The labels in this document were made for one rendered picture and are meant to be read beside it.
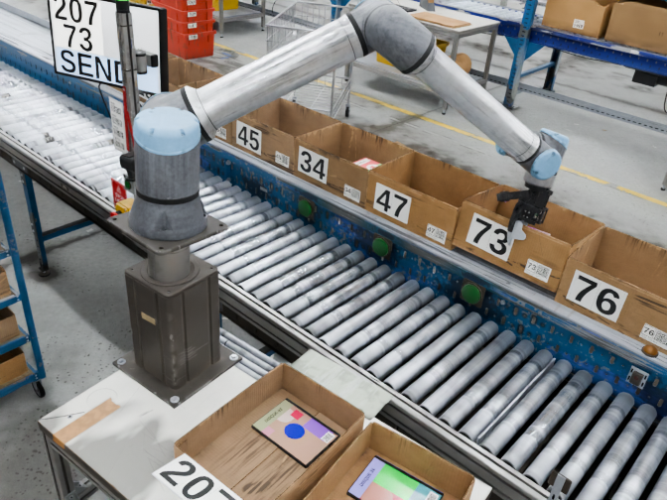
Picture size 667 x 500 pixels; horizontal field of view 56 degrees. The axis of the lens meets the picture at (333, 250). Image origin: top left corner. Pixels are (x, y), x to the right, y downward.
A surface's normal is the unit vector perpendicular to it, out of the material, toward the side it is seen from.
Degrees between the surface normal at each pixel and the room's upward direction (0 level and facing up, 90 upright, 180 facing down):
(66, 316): 0
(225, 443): 1
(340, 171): 90
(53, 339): 0
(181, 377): 90
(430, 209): 90
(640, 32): 90
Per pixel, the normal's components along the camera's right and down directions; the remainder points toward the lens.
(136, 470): 0.07, -0.84
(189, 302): 0.80, 0.37
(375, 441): -0.54, 0.40
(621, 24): -0.71, 0.33
